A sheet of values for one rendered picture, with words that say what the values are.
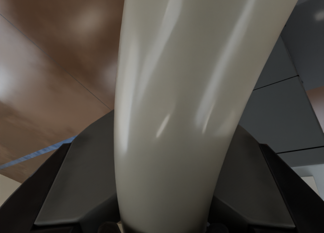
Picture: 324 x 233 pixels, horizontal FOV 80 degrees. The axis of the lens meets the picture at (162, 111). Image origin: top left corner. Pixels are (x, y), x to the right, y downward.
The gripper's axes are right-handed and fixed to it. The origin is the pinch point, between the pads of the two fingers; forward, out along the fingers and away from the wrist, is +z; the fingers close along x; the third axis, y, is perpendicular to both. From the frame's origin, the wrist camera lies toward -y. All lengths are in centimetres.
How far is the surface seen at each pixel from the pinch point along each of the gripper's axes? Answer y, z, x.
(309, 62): 27, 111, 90
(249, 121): 40, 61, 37
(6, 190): 384, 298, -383
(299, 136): 36, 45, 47
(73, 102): 83, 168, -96
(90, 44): 21, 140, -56
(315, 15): 0, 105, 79
